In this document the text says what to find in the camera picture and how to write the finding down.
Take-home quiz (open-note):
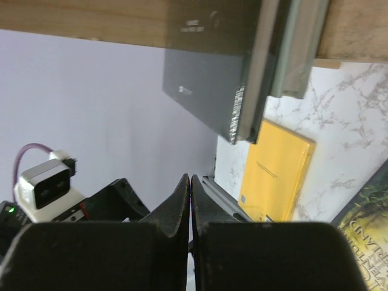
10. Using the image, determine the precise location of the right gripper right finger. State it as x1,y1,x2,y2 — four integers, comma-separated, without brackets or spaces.
190,176,366,290

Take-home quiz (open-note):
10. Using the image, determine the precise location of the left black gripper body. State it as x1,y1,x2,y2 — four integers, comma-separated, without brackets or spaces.
1,178,150,258

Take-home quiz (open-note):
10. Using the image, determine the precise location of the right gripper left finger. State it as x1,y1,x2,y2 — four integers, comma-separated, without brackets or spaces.
1,175,190,290

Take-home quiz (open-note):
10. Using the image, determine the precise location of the green forest cover book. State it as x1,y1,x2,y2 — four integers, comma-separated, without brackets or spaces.
332,162,387,290

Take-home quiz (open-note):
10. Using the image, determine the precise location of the black Moon and Sixpence book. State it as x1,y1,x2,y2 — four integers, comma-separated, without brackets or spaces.
162,1,290,144

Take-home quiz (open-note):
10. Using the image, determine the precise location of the white Great Gatsby book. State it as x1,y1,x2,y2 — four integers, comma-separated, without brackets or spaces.
270,0,329,99

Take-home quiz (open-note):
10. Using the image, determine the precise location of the yellow paperback book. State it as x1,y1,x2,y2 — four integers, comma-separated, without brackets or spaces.
238,120,315,222

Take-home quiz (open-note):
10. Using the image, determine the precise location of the wooden two-tier shelf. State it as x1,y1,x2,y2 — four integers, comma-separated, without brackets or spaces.
1,1,387,63

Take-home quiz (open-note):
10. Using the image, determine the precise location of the aluminium front rail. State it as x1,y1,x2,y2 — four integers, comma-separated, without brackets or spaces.
202,176,252,222

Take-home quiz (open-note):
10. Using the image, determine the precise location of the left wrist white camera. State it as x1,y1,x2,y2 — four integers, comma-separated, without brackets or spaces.
14,150,85,223

